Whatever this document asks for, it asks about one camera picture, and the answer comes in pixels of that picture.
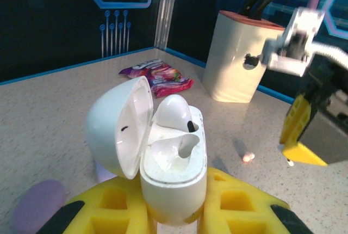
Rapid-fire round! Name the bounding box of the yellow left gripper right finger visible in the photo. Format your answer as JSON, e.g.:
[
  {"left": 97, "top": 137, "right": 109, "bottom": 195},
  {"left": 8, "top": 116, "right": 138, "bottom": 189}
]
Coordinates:
[{"left": 200, "top": 165, "right": 313, "bottom": 234}]

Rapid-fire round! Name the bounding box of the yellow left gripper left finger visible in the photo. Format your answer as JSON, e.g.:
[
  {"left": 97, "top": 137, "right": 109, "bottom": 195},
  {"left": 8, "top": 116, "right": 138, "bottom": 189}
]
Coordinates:
[{"left": 35, "top": 175, "right": 157, "bottom": 234}]

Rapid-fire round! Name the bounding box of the lavender blue earbud charging case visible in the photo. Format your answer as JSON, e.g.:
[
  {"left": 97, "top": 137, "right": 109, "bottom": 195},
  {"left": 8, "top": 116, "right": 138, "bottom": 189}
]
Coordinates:
[{"left": 95, "top": 162, "right": 117, "bottom": 183}]

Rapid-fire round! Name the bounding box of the white earbud charging case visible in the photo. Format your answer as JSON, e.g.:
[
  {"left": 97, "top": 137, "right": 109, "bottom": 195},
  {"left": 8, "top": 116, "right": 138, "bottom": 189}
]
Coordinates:
[{"left": 85, "top": 76, "right": 209, "bottom": 226}]

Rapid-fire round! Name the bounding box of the mauve purple earbud charging case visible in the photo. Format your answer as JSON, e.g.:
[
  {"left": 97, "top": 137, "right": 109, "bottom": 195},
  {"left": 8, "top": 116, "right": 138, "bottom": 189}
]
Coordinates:
[{"left": 10, "top": 179, "right": 67, "bottom": 234}]

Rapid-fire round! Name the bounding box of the cream terracotta knife block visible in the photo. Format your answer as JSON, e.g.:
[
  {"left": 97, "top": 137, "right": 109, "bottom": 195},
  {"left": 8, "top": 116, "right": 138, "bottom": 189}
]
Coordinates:
[{"left": 202, "top": 10, "right": 286, "bottom": 103}]

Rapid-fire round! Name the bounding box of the purple candy bag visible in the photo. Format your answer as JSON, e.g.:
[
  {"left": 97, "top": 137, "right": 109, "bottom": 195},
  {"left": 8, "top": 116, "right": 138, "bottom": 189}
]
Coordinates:
[{"left": 119, "top": 59, "right": 195, "bottom": 98}]

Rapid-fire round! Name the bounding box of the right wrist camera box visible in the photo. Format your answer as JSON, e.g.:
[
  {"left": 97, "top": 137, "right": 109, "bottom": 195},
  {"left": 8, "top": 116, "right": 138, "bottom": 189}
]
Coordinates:
[{"left": 262, "top": 7, "right": 327, "bottom": 77}]

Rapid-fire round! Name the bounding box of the aluminium frame post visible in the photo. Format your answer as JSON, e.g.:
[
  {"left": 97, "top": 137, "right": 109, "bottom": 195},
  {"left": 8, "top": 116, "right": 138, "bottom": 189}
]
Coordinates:
[{"left": 153, "top": 0, "right": 179, "bottom": 51}]

